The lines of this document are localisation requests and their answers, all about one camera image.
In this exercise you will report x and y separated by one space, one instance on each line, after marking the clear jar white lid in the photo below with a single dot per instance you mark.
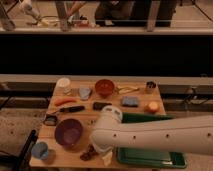
64 84

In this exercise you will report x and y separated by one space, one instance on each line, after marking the black rectangular sponge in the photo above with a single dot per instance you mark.
99 105

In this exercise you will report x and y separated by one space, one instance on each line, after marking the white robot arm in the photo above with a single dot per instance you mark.
186 135

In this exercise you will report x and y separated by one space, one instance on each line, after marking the small metal cup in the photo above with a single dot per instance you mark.
150 87

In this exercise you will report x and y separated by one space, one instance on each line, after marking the orange carrot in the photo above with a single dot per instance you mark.
62 101

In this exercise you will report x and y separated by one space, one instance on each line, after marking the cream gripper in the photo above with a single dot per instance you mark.
107 158

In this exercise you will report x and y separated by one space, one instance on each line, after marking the purple bowl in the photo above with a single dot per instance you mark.
68 132

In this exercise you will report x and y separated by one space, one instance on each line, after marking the dark purple grape bunch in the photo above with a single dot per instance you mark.
88 154

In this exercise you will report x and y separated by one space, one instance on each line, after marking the metal fork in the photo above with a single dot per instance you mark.
92 122

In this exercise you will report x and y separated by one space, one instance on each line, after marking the wooden board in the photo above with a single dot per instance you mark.
70 157

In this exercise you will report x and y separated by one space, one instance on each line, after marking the blue plastic cup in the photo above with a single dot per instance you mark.
40 151

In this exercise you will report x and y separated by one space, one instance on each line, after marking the black handled knife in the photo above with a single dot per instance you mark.
71 109

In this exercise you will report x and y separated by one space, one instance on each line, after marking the orange apple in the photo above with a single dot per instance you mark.
152 107

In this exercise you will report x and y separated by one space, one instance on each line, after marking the light blue cloth piece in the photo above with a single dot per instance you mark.
84 93

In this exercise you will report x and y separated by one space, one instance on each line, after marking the person in background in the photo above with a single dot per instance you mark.
133 13

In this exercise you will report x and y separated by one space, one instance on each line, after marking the green plastic tray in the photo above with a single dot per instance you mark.
150 158

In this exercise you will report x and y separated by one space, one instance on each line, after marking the red-brown bowl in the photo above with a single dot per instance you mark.
104 87

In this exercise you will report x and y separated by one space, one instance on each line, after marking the small black square dish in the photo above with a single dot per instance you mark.
50 120

